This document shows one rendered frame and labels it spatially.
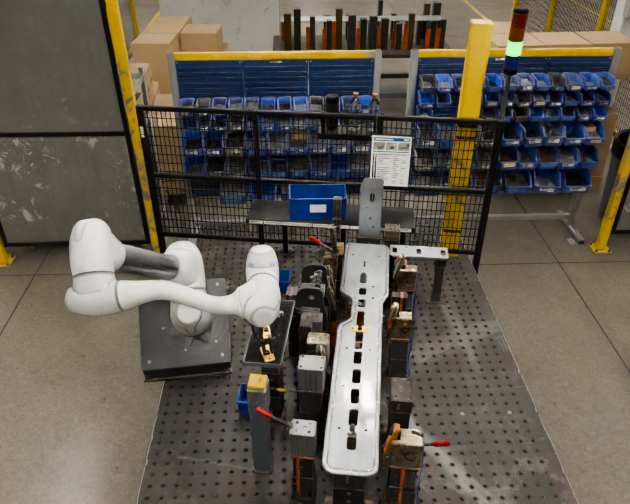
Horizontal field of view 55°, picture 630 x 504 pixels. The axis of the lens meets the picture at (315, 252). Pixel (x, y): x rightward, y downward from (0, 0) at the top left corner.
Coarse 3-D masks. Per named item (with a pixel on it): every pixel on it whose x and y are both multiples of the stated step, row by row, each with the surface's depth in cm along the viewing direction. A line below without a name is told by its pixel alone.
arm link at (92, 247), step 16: (80, 224) 201; (96, 224) 202; (80, 240) 198; (96, 240) 199; (112, 240) 205; (80, 256) 197; (96, 256) 198; (112, 256) 203; (128, 256) 215; (144, 256) 225; (160, 256) 237; (176, 256) 249; (192, 256) 256; (80, 272) 196; (128, 272) 222; (144, 272) 228; (160, 272) 237; (176, 272) 247; (192, 272) 253; (192, 288) 254
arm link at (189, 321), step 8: (176, 304) 248; (176, 312) 247; (184, 312) 247; (192, 312) 247; (200, 312) 249; (176, 320) 247; (184, 320) 247; (192, 320) 247; (200, 320) 249; (208, 320) 257; (176, 328) 253; (184, 328) 249; (192, 328) 250; (200, 328) 253
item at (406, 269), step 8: (400, 272) 284; (408, 272) 284; (416, 272) 283; (400, 280) 286; (408, 280) 286; (416, 280) 286; (400, 288) 289; (408, 288) 288; (416, 288) 290; (408, 296) 293; (408, 304) 295
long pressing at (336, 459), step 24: (360, 264) 295; (384, 264) 295; (360, 288) 279; (384, 288) 279; (336, 336) 252; (336, 360) 239; (336, 384) 229; (360, 384) 229; (336, 408) 220; (360, 408) 220; (336, 432) 211; (360, 432) 211; (336, 456) 202; (360, 456) 202
